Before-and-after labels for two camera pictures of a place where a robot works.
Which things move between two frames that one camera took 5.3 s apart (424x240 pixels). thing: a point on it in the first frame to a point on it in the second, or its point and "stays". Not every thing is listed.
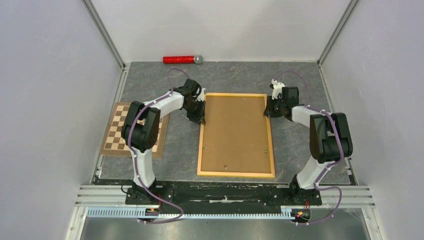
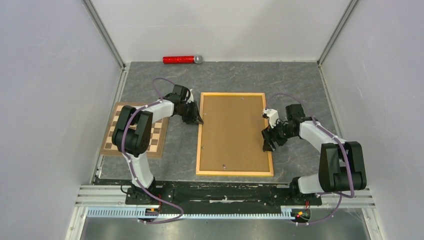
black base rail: (216, 192) stays
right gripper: (270, 111) to (269, 133)
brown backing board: (235, 137) stays
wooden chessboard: (113, 143) stays
